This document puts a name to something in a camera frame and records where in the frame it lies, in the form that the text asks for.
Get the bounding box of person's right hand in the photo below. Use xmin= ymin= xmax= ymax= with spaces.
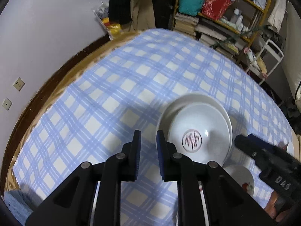
xmin=264 ymin=191 xmax=290 ymax=222

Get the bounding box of white utility cart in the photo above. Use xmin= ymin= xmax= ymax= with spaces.
xmin=243 ymin=39 xmax=284 ymax=85

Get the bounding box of red patterned bowl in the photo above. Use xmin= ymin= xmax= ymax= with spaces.
xmin=277 ymin=141 xmax=294 ymax=156
xmin=168 ymin=103 xmax=232 ymax=166

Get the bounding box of cherry plate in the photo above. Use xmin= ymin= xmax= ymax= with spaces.
xmin=224 ymin=165 xmax=254 ymax=196

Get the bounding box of large plain white bowl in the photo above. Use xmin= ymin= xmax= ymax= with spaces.
xmin=156 ymin=92 xmax=233 ymax=160

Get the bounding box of upper wall socket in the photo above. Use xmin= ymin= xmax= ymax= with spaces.
xmin=13 ymin=78 xmax=25 ymax=91

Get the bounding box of stack of books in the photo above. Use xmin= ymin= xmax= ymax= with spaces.
xmin=173 ymin=13 xmax=199 ymax=39

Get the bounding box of lower wall socket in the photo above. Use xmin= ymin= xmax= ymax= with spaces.
xmin=2 ymin=98 xmax=12 ymax=111

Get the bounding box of blue plaid tablecloth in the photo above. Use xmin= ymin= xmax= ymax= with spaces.
xmin=13 ymin=29 xmax=295 ymax=225

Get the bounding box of white folded mattress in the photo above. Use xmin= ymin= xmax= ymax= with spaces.
xmin=282 ymin=2 xmax=301 ymax=111

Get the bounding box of yellow snack bag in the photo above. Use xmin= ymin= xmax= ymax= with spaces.
xmin=93 ymin=3 xmax=123 ymax=40

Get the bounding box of wooden bookshelf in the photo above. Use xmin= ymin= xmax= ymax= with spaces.
xmin=173 ymin=0 xmax=271 ymax=60

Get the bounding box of wall socket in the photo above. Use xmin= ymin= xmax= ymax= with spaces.
xmin=13 ymin=78 xmax=25 ymax=91
xmin=2 ymin=98 xmax=12 ymax=111

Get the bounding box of red patterned bag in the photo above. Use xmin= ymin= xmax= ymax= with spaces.
xmin=201 ymin=0 xmax=233 ymax=21

